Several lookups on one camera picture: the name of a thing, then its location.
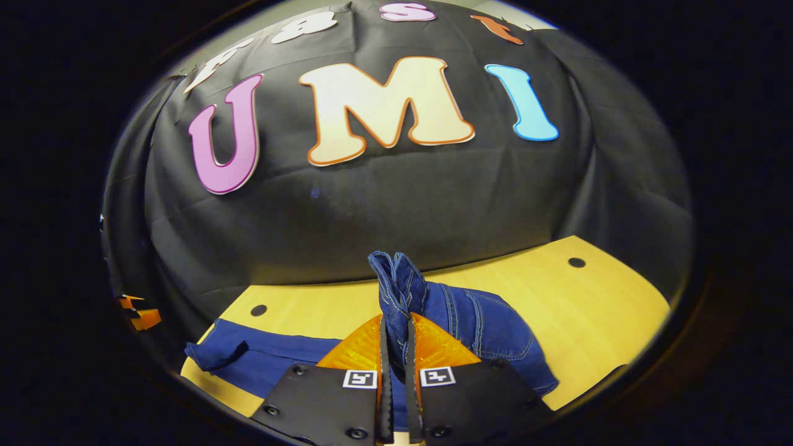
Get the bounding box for black backdrop cloth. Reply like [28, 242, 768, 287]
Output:
[102, 0, 694, 348]

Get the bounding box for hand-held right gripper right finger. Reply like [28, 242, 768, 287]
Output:
[406, 312, 555, 444]

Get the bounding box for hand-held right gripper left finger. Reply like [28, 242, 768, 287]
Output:
[251, 313, 395, 445]

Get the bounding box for blue denim jeans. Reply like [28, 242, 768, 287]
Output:
[185, 251, 559, 432]

